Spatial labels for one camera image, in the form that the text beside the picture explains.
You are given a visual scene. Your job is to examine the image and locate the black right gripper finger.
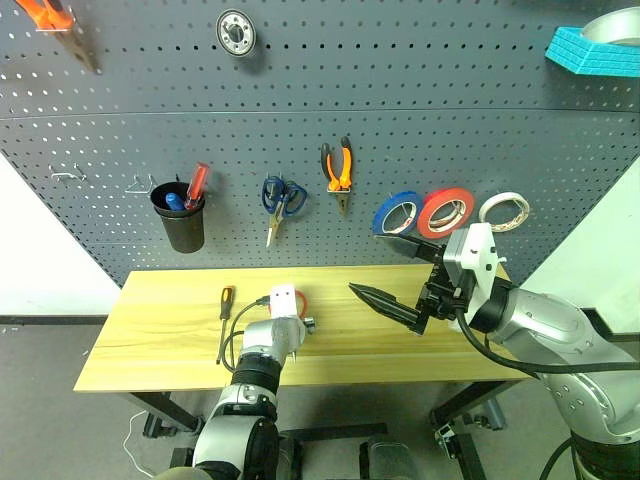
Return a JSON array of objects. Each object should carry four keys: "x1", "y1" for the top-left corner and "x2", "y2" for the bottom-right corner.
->
[
  {"x1": 347, "y1": 282, "x2": 429, "y2": 337},
  {"x1": 375, "y1": 233, "x2": 444, "y2": 264}
]

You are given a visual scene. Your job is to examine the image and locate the black orange handled screwdriver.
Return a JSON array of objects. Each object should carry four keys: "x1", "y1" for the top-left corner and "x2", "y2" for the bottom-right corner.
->
[{"x1": 215, "y1": 285, "x2": 236, "y2": 366}]

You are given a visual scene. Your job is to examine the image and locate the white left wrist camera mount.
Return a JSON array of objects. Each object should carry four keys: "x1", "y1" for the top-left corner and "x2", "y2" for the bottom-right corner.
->
[{"x1": 268, "y1": 282, "x2": 301, "y2": 319}]

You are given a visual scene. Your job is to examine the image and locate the grey pegboard with tools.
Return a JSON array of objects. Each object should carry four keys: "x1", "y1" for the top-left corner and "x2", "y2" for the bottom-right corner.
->
[{"x1": 0, "y1": 0, "x2": 640, "y2": 289}]

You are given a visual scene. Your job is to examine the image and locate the blue tape roll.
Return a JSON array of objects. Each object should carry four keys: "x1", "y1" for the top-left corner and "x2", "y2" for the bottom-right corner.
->
[{"x1": 372, "y1": 189, "x2": 426, "y2": 239}]

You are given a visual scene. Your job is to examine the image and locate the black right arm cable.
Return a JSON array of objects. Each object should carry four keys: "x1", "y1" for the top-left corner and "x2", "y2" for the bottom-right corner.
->
[{"x1": 452, "y1": 305, "x2": 640, "y2": 379}]

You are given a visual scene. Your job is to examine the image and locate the orange black needle nose pliers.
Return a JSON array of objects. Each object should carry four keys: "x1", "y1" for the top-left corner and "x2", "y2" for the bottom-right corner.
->
[{"x1": 320, "y1": 135, "x2": 354, "y2": 216}]

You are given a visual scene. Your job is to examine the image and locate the large red tape roll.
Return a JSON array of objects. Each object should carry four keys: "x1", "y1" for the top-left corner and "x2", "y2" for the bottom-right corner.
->
[{"x1": 416, "y1": 187, "x2": 476, "y2": 240}]

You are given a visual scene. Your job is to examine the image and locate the red handled screwdriver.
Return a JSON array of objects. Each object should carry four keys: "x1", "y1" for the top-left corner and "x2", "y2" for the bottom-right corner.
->
[{"x1": 183, "y1": 162, "x2": 211, "y2": 210}]

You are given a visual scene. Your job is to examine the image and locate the silver metal bowl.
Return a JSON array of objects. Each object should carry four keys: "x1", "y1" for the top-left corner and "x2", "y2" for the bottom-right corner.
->
[{"x1": 579, "y1": 7, "x2": 640, "y2": 47}]

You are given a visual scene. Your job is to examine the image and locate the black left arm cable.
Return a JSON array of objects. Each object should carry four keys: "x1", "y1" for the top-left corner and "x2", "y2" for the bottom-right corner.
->
[{"x1": 219, "y1": 296, "x2": 274, "y2": 374}]

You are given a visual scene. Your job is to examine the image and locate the black metal table frame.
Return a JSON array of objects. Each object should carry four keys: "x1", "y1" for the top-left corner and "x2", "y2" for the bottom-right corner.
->
[{"x1": 127, "y1": 381, "x2": 524, "y2": 480}]

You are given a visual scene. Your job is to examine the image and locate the black plastic cup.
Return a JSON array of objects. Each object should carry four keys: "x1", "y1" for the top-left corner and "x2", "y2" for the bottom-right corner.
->
[{"x1": 149, "y1": 181, "x2": 207, "y2": 254}]

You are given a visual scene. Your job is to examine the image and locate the thin white wire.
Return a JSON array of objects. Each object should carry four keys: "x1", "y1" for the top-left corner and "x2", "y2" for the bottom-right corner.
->
[{"x1": 122, "y1": 409, "x2": 157, "y2": 479}]

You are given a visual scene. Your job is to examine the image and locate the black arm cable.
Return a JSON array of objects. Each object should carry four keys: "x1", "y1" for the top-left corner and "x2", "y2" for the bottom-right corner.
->
[
  {"x1": 452, "y1": 305, "x2": 640, "y2": 379},
  {"x1": 219, "y1": 296, "x2": 274, "y2": 374}
]

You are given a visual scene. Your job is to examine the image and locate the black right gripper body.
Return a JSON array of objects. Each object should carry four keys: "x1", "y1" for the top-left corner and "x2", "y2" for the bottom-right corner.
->
[{"x1": 415, "y1": 257, "x2": 474, "y2": 324}]

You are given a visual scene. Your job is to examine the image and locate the large orange handled pliers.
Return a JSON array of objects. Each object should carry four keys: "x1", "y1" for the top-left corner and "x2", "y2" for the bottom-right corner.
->
[{"x1": 14, "y1": 0, "x2": 103, "y2": 76}]

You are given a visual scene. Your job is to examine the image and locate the white tape roll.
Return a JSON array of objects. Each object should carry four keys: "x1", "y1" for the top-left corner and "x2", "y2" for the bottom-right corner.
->
[{"x1": 478, "y1": 191, "x2": 531, "y2": 234}]

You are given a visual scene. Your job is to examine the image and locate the black base bar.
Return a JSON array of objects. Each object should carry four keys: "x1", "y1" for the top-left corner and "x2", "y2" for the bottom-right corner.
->
[{"x1": 278, "y1": 422, "x2": 389, "y2": 442}]

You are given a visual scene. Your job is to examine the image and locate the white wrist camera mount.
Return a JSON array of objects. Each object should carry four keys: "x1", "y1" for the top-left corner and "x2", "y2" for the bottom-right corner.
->
[
  {"x1": 268, "y1": 282, "x2": 301, "y2": 319},
  {"x1": 443, "y1": 223, "x2": 507, "y2": 314}
]

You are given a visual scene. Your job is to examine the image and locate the round metal wheel disc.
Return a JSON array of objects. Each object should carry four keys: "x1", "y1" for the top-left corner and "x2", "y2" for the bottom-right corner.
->
[{"x1": 215, "y1": 9, "x2": 259, "y2": 57}]

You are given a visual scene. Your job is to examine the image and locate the blue handled scissors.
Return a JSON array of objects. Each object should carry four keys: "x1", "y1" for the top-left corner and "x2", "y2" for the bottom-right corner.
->
[{"x1": 261, "y1": 175, "x2": 309, "y2": 249}]

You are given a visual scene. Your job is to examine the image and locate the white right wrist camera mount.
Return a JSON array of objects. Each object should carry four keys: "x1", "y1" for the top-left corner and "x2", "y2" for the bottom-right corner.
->
[{"x1": 443, "y1": 223, "x2": 507, "y2": 314}]

